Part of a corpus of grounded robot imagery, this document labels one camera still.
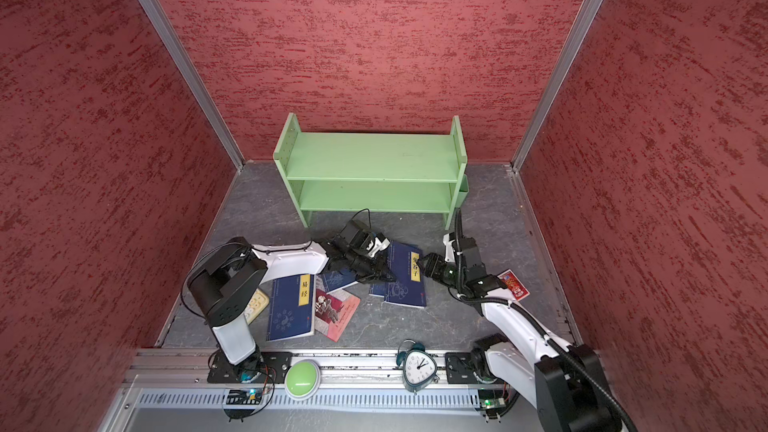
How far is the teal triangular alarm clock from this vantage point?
0.71 m

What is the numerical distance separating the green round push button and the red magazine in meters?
0.09

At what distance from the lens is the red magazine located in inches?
32.0

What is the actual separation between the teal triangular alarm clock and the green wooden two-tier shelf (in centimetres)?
39

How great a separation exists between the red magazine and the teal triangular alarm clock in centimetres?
18

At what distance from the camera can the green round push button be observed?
2.31 feet

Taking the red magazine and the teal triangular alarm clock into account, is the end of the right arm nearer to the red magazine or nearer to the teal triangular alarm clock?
the teal triangular alarm clock
